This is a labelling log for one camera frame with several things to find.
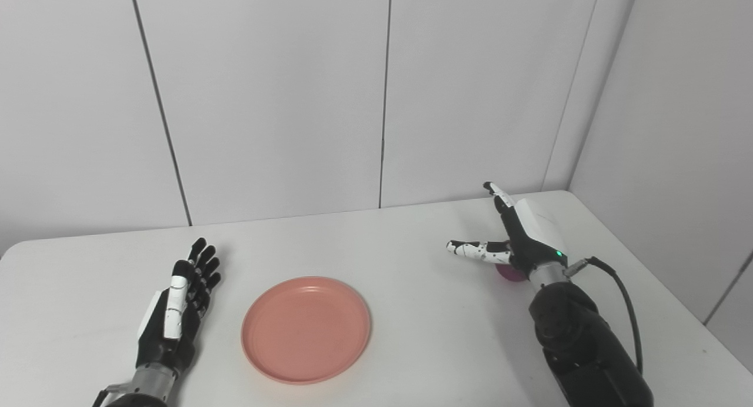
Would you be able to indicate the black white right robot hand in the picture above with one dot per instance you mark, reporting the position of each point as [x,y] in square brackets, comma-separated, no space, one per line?
[532,236]

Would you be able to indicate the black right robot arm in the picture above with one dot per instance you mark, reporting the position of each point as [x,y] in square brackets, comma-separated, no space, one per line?
[582,342]

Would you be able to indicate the red onion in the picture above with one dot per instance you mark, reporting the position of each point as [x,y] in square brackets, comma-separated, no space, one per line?
[510,274]

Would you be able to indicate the pink plastic plate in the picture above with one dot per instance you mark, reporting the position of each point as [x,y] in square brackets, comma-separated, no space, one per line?
[306,330]

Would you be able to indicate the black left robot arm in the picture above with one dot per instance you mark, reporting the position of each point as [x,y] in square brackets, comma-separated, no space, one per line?
[147,389]

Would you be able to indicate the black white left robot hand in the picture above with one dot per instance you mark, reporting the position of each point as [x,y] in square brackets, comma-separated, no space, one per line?
[167,330]

